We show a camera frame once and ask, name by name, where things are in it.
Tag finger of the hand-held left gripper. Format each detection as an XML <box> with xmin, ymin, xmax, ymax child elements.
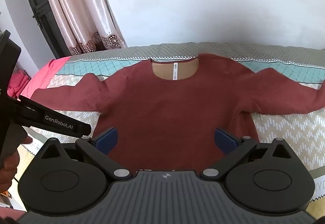
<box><xmin>75</xmin><ymin>123</ymin><xmax>92</xmax><ymax>137</ymax></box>

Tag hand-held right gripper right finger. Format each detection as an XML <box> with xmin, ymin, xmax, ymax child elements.
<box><xmin>200</xmin><ymin>127</ymin><xmax>293</xmax><ymax>180</ymax></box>

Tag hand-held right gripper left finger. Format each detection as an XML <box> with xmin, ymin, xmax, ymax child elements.
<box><xmin>41</xmin><ymin>127</ymin><xmax>133</xmax><ymax>180</ymax></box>

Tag maroon long-sleeved sweater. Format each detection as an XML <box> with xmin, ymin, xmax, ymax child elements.
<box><xmin>30</xmin><ymin>53</ymin><xmax>325</xmax><ymax>172</ymax></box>

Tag person's left hand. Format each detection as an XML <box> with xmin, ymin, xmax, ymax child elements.
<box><xmin>0</xmin><ymin>135</ymin><xmax>33</xmax><ymax>190</ymax></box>

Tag red cloth pile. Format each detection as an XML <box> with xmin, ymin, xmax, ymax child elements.
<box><xmin>7</xmin><ymin>69</ymin><xmax>31</xmax><ymax>99</ymax></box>

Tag pink blanket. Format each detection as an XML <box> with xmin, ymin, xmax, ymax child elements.
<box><xmin>20</xmin><ymin>56</ymin><xmax>72</xmax><ymax>102</ymax></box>

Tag patterned beige teal bedsheet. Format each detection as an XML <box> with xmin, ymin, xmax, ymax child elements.
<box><xmin>19</xmin><ymin>41</ymin><xmax>325</xmax><ymax>215</ymax></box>

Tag pink embroidered curtain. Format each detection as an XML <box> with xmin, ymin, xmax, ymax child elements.
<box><xmin>38</xmin><ymin>0</ymin><xmax>127</xmax><ymax>55</ymax></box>

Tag black window frame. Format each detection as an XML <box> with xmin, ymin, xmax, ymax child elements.
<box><xmin>17</xmin><ymin>0</ymin><xmax>69</xmax><ymax>60</ymax></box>

